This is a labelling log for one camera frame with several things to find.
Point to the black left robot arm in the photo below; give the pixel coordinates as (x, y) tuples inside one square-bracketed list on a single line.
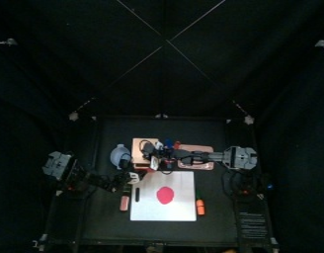
[(81, 176)]

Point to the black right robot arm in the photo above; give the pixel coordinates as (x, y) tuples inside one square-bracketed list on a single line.
[(231, 157)]

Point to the wooden toy drawer cabinet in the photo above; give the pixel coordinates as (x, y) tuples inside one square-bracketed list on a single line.
[(137, 156)]

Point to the pink dough disc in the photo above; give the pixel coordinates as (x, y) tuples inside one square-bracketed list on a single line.
[(164, 195)]

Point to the red toy part white dial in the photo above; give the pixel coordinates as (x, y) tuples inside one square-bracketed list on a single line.
[(176, 144)]

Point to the blue toy knob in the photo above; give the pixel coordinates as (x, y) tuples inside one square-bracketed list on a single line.
[(168, 143)]

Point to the pink brown tray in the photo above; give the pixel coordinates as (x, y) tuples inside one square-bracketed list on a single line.
[(204, 166)]

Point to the pink toy block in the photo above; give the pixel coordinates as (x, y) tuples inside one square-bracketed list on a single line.
[(124, 203)]

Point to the white cutting board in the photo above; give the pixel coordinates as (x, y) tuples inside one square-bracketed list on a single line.
[(164, 210)]

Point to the orange toy carrot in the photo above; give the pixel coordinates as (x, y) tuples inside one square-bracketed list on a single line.
[(200, 206)]

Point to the black panel with white print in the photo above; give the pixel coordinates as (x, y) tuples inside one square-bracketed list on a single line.
[(253, 224)]

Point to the grey frame clamp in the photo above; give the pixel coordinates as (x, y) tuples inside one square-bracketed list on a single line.
[(320, 43), (10, 42), (248, 119), (73, 116)]

